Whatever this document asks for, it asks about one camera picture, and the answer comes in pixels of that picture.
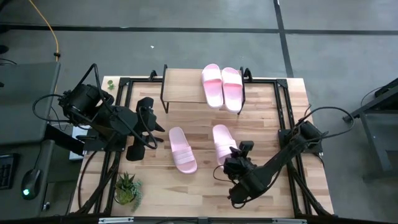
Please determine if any pink slide smooth strap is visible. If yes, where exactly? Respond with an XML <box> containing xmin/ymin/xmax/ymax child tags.
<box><xmin>221</xmin><ymin>67</ymin><xmax>244</xmax><ymax>114</ymax></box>
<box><xmin>201</xmin><ymin>63</ymin><xmax>224</xmax><ymax>110</ymax></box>

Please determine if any black keyboard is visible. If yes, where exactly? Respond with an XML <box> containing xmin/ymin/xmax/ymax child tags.
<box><xmin>0</xmin><ymin>153</ymin><xmax>17</xmax><ymax>190</ymax></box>

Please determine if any silver metal bracket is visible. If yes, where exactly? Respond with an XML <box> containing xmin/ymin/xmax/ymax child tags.
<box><xmin>272</xmin><ymin>218</ymin><xmax>308</xmax><ymax>224</ymax></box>
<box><xmin>98</xmin><ymin>217</ymin><xmax>135</xmax><ymax>224</ymax></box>

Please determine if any white box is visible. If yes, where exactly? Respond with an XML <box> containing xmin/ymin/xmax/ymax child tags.
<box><xmin>68</xmin><ymin>125</ymin><xmax>89</xmax><ymax>161</ymax></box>

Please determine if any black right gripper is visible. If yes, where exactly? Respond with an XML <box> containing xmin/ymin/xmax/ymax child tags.
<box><xmin>223</xmin><ymin>145</ymin><xmax>254</xmax><ymax>177</ymax></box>

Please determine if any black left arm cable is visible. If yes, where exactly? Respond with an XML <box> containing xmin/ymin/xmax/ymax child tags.
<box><xmin>32</xmin><ymin>63</ymin><xmax>113</xmax><ymax>125</ymax></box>

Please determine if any pink slide ribbed strap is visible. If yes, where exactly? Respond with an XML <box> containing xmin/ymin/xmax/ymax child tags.
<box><xmin>212</xmin><ymin>124</ymin><xmax>239</xmax><ymax>167</ymax></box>
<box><xmin>168</xmin><ymin>126</ymin><xmax>198</xmax><ymax>174</ymax></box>

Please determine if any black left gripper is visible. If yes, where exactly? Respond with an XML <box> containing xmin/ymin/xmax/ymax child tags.
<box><xmin>124</xmin><ymin>96</ymin><xmax>166</xmax><ymax>162</ymax></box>

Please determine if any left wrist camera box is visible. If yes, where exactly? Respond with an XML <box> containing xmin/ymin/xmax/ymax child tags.
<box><xmin>140</xmin><ymin>107</ymin><xmax>159</xmax><ymax>133</ymax></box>

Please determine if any wooden shelf black frame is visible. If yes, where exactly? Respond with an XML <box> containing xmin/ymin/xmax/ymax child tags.
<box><xmin>159</xmin><ymin>63</ymin><xmax>247</xmax><ymax>116</ymax></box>

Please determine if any potted green succulent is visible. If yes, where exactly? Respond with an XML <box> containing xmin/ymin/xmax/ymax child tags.
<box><xmin>113</xmin><ymin>171</ymin><xmax>144</xmax><ymax>213</ymax></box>

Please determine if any yellow cable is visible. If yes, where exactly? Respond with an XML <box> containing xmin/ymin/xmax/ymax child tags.
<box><xmin>27</xmin><ymin>0</ymin><xmax>61</xmax><ymax>62</ymax></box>

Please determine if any grey side desk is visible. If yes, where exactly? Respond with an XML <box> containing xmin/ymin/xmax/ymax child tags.
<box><xmin>0</xmin><ymin>61</ymin><xmax>80</xmax><ymax>218</ymax></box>

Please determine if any black aluminium rig frame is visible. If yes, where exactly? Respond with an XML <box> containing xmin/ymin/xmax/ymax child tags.
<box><xmin>70</xmin><ymin>67</ymin><xmax>335</xmax><ymax>218</ymax></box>

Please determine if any black computer mouse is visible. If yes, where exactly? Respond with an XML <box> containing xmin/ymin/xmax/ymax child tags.
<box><xmin>20</xmin><ymin>168</ymin><xmax>43</xmax><ymax>201</ymax></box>

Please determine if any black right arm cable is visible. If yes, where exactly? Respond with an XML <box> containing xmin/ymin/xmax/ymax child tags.
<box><xmin>297</xmin><ymin>106</ymin><xmax>356</xmax><ymax>141</ymax></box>

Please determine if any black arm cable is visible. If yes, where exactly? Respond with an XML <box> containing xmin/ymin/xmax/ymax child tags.
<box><xmin>32</xmin><ymin>63</ymin><xmax>113</xmax><ymax>125</ymax></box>
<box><xmin>297</xmin><ymin>106</ymin><xmax>356</xmax><ymax>141</ymax></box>

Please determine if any black metal side stand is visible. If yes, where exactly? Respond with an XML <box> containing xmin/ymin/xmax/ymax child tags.
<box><xmin>341</xmin><ymin>77</ymin><xmax>398</xmax><ymax>183</ymax></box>

